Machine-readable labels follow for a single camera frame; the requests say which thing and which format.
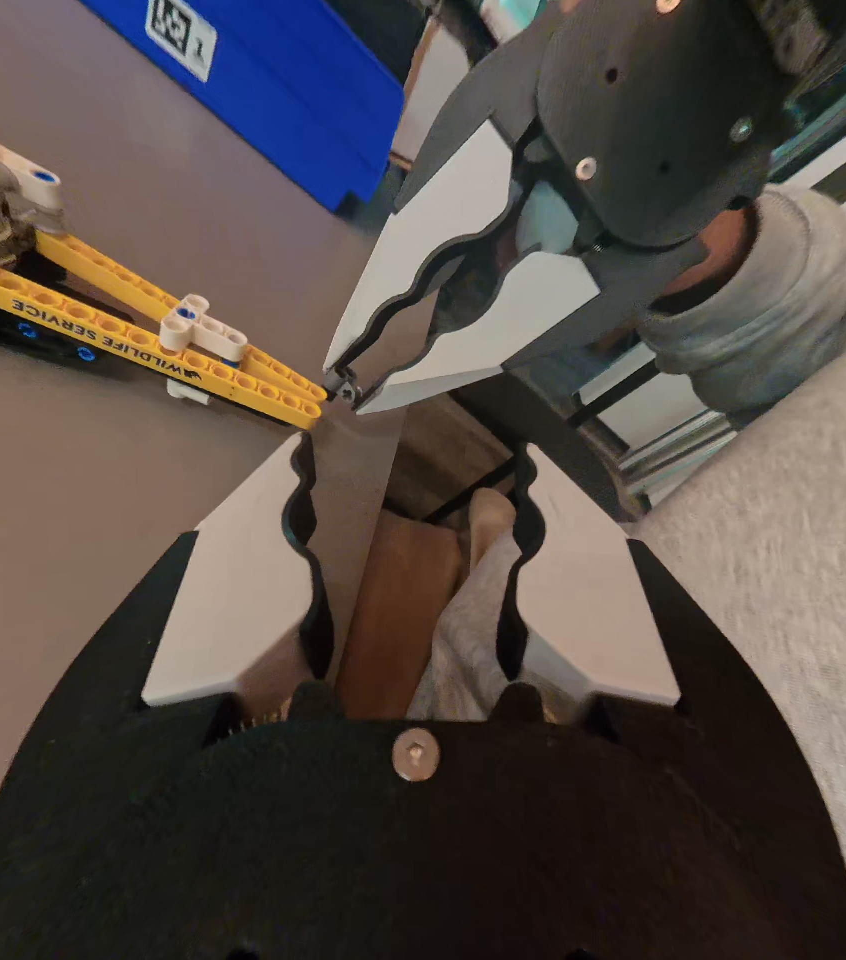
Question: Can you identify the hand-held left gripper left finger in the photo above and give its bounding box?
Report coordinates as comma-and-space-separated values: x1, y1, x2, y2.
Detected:
141, 431, 336, 710

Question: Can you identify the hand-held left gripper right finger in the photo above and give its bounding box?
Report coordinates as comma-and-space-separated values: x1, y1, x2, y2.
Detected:
498, 442, 683, 710

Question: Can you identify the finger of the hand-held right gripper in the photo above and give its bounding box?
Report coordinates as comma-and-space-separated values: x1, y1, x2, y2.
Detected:
354, 251, 603, 416
324, 120, 522, 376

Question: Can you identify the yellow white lego vehicle model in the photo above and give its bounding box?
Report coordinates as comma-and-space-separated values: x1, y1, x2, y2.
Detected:
0, 112, 328, 432

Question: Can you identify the person's right forearm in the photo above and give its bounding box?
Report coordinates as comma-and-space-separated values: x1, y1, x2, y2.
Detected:
636, 183, 846, 421

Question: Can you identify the person's right hand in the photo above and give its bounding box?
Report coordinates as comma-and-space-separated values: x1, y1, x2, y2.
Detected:
655, 206, 758, 305

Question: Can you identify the person's khaki trouser leg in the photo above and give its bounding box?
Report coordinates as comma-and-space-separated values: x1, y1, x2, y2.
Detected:
336, 487, 518, 721

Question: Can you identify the person's grey sweatshirt torso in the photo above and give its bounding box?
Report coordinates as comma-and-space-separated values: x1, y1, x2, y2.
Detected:
408, 247, 846, 960

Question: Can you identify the blue plastic bin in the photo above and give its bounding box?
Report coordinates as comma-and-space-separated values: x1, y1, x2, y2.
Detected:
81, 0, 405, 215

